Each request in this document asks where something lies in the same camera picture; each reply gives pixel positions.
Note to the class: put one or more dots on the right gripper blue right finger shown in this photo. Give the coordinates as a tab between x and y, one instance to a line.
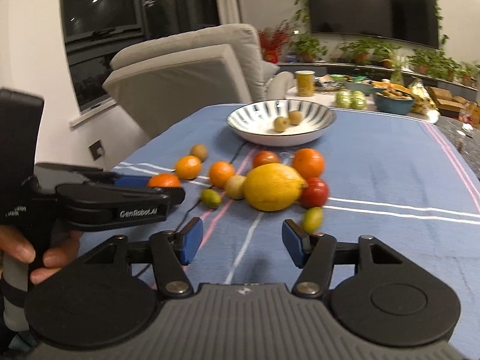
314	255

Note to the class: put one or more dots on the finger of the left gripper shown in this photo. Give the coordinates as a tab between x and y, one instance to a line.
100	207

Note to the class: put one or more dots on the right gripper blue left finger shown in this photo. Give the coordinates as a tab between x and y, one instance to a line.
171	252

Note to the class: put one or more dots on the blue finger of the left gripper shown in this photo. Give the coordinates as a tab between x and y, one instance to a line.
118	179

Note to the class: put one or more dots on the small green fruit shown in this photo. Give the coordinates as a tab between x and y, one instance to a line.
210	198
312	220

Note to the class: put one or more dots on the orange mandarin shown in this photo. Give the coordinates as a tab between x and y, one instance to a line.
219	173
164	180
188	167
308	163

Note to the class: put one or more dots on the pale yellow round fruit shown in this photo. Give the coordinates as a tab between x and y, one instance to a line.
233	187

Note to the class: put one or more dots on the person's left hand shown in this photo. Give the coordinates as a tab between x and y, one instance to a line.
16	246

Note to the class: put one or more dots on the red tomato right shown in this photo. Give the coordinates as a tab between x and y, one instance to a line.
315	194

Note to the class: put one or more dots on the red tomato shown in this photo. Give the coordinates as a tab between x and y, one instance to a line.
315	194
265	157

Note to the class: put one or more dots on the blue striped tablecloth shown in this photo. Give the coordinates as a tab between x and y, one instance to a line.
397	179

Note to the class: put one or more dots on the large yellow lemon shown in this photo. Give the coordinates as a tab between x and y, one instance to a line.
273	187

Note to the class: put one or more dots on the brown kiwi on cloth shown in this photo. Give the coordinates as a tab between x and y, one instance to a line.
199	151

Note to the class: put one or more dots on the beige sofa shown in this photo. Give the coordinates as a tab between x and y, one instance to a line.
162	81

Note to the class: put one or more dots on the red tomato middle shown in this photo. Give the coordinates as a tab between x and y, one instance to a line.
265	157

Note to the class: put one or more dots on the brown fruit in bowl front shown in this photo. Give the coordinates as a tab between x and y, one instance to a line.
280	124

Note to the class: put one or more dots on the brown fruit in bowl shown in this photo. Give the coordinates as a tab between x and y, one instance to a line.
280	124
295	117

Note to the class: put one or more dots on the white blue striped bowl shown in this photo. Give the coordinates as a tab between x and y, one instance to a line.
254	122

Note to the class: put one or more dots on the brown fruit in bowl back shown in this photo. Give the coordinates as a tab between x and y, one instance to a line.
295	117

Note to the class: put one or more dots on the white round coffee table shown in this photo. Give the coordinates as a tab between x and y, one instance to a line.
327	99

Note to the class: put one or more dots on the tray of green apples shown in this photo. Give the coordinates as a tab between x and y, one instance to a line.
354	100

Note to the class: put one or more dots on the teal bowl of nuts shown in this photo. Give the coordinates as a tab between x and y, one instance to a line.
393	101

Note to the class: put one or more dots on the yellow can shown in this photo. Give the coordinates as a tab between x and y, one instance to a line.
305	83

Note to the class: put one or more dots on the bunch of bananas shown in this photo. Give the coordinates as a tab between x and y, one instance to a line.
422	101

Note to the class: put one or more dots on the wall power socket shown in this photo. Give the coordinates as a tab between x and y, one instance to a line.
96	150

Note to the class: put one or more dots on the black wall television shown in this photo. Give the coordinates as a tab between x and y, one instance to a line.
411	21

